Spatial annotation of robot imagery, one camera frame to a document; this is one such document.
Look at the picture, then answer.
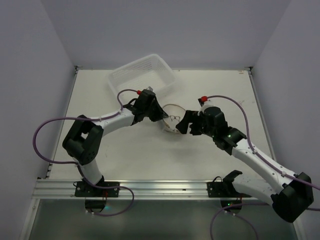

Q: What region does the round white mesh laundry bag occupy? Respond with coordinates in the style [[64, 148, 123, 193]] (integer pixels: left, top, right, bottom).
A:
[[162, 103, 186, 134]]

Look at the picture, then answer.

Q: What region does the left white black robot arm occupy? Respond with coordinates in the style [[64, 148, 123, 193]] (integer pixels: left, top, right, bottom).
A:
[[62, 89, 169, 186]]

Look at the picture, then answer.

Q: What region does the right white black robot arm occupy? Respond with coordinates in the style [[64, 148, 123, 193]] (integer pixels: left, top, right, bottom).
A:
[[176, 106, 314, 223]]

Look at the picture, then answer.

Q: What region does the white plastic perforated basket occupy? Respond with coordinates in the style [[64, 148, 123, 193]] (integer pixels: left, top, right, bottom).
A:
[[106, 54, 178, 102]]

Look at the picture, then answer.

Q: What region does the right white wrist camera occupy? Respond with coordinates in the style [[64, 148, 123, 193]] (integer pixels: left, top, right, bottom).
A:
[[198, 96, 213, 112]]

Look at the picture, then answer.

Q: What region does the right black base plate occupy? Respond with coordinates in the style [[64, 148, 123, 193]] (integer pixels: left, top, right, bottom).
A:
[[206, 176, 251, 198]]

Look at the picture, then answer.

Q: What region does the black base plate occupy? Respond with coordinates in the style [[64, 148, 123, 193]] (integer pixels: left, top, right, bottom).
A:
[[206, 176, 251, 198], [73, 180, 120, 198]]

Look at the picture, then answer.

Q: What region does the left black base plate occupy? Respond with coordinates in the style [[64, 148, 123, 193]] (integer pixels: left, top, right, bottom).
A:
[[73, 180, 120, 198]]

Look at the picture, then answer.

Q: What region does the aluminium mounting rail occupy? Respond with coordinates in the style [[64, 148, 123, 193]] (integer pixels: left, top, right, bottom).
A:
[[31, 179, 219, 200]]

